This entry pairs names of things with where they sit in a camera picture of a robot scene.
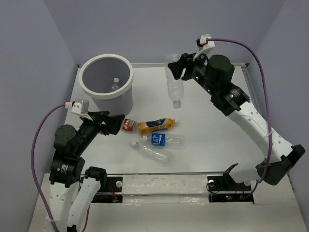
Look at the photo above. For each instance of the red label small bottle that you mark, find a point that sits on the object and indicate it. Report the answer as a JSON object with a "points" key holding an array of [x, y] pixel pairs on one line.
{"points": [[129, 125]]}

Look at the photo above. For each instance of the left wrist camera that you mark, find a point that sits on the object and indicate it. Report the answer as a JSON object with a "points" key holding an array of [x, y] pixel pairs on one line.
{"points": [[80, 107]]}

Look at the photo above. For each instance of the orange juice bottle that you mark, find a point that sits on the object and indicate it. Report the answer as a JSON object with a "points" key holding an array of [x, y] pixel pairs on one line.
{"points": [[148, 127]]}

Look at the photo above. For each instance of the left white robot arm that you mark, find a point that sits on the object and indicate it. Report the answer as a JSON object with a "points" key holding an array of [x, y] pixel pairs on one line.
{"points": [[70, 199]]}

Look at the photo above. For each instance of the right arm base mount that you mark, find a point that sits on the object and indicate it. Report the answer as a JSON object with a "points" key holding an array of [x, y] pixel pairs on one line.
{"points": [[225, 190]]}

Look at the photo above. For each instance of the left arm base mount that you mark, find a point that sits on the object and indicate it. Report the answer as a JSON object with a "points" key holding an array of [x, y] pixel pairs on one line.
{"points": [[111, 192]]}

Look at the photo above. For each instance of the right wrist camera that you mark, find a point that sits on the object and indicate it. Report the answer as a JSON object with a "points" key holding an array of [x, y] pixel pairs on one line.
{"points": [[205, 45]]}

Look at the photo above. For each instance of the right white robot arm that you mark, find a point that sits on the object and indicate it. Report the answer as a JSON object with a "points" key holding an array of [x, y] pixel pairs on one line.
{"points": [[214, 75]]}

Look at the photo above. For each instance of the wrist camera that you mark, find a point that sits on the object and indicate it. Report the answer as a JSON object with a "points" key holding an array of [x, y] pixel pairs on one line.
{"points": [[205, 45], [80, 107]]}

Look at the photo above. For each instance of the clear bottle blue cap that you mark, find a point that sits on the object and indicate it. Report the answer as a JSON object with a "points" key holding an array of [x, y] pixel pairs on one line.
{"points": [[115, 85]]}

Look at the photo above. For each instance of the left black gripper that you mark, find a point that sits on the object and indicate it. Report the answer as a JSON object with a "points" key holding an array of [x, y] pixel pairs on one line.
{"points": [[113, 122]]}

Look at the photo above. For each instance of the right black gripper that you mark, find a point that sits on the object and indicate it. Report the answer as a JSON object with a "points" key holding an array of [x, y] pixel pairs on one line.
{"points": [[178, 67]]}

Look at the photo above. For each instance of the clear crushed bottle front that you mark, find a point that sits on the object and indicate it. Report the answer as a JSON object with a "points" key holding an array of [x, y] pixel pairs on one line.
{"points": [[152, 153]]}

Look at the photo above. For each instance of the white cylindrical bin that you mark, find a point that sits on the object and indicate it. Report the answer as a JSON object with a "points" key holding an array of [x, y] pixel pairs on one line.
{"points": [[96, 77]]}

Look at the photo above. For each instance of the blue label clear bottle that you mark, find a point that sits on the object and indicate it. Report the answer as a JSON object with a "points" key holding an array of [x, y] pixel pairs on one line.
{"points": [[165, 140]]}

